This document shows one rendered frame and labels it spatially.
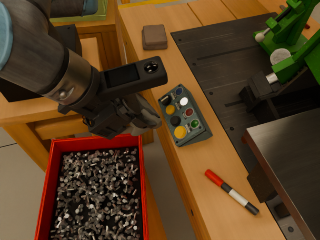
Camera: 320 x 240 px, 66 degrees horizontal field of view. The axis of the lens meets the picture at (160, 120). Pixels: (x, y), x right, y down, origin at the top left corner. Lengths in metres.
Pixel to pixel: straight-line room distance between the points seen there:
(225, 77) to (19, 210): 1.34
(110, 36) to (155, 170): 0.82
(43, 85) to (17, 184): 1.42
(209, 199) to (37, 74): 0.41
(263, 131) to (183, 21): 0.70
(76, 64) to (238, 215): 0.42
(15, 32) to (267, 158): 0.34
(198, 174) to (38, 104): 0.51
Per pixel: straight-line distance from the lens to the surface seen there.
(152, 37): 0.84
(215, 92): 0.72
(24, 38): 0.32
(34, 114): 0.81
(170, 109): 0.62
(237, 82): 0.76
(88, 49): 0.95
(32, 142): 0.95
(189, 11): 1.07
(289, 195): 0.35
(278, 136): 0.38
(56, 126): 0.89
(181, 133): 0.58
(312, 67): 0.53
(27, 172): 1.75
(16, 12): 0.35
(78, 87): 0.36
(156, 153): 1.61
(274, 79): 0.67
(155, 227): 0.64
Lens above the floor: 1.43
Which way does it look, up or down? 55 degrees down
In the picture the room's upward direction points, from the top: straight up
